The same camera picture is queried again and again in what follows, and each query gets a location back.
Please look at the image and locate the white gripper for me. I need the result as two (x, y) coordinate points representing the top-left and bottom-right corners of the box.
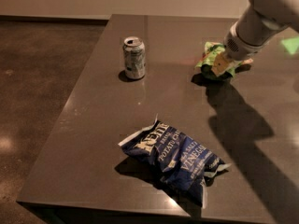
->
(211, 22), (264, 77)

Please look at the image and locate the green rice chip bag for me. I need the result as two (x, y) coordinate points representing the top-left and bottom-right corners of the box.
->
(195, 42), (253, 81)

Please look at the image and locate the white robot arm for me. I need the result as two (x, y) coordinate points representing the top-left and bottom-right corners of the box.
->
(211, 0), (299, 77)

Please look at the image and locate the blue potato chip bag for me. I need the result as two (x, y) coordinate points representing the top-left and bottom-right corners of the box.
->
(118, 119), (231, 208)

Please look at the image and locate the silver green soda can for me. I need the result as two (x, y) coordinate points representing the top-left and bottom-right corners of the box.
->
(122, 36), (146, 80)

